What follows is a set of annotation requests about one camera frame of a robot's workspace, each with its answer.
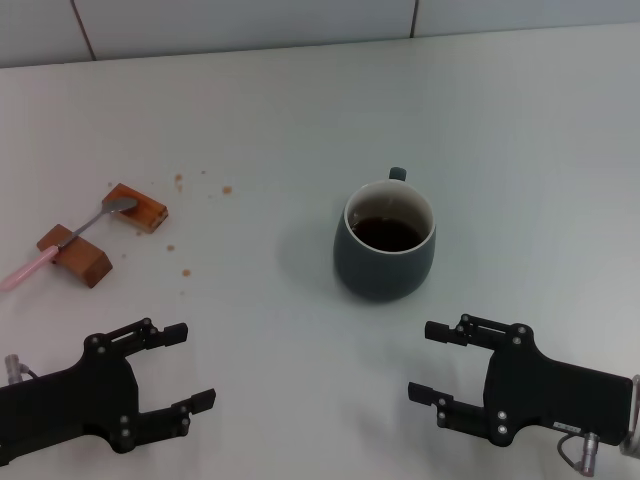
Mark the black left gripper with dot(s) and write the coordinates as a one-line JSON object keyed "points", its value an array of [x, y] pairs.
{"points": [[65, 400]]}

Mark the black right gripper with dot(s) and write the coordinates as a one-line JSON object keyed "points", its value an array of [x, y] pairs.
{"points": [[555, 395]]}

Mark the grey ceramic cup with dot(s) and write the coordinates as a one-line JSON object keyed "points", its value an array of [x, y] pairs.
{"points": [[382, 275]]}

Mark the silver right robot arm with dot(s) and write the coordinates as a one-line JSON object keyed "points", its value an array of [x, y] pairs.
{"points": [[634, 415]]}

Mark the dark brown coffee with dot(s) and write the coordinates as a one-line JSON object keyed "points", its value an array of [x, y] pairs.
{"points": [[387, 235]]}

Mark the tall brown wooden block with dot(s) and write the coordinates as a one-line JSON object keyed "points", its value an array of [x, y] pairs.
{"points": [[80, 257]]}

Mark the flat brown wooden block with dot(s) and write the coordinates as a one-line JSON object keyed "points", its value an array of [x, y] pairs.
{"points": [[145, 215]]}

